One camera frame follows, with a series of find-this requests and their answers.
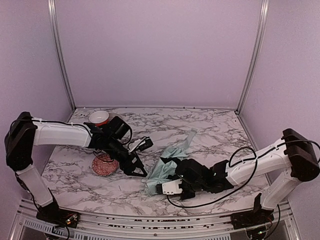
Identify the aluminium frame post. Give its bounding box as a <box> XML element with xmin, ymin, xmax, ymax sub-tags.
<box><xmin>236</xmin><ymin>0</ymin><xmax>270</xmax><ymax>115</ymax></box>
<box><xmin>47</xmin><ymin>0</ymin><xmax>76</xmax><ymax>112</ymax></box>

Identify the right aluminium frame post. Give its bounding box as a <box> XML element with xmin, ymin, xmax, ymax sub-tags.
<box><xmin>236</xmin><ymin>0</ymin><xmax>270</xmax><ymax>115</ymax></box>

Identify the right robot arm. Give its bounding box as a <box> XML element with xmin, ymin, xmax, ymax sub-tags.
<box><xmin>175</xmin><ymin>128</ymin><xmax>320</xmax><ymax>230</ymax></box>

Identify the orange white bowl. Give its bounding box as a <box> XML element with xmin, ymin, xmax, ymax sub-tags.
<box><xmin>89</xmin><ymin>110</ymin><xmax>110</xmax><ymax>126</ymax></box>

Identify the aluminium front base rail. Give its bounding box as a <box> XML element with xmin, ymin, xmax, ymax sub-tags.
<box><xmin>7</xmin><ymin>197</ymin><xmax>301</xmax><ymax>240</ymax></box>

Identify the left aluminium frame post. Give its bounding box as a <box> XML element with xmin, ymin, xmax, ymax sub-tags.
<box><xmin>47</xmin><ymin>0</ymin><xmax>76</xmax><ymax>112</ymax></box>

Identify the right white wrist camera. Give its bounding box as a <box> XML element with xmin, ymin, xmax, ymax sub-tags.
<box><xmin>155</xmin><ymin>179</ymin><xmax>183</xmax><ymax>195</ymax></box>

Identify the red patterned bowl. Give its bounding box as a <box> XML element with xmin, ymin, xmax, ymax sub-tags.
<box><xmin>91</xmin><ymin>153</ymin><xmax>119</xmax><ymax>177</ymax></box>

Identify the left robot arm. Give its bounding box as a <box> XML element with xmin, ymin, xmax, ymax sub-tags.
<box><xmin>4</xmin><ymin>111</ymin><xmax>147</xmax><ymax>228</ymax></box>

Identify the mint green folding umbrella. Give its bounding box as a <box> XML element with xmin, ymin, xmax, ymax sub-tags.
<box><xmin>144</xmin><ymin>146</ymin><xmax>188</xmax><ymax>196</ymax></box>

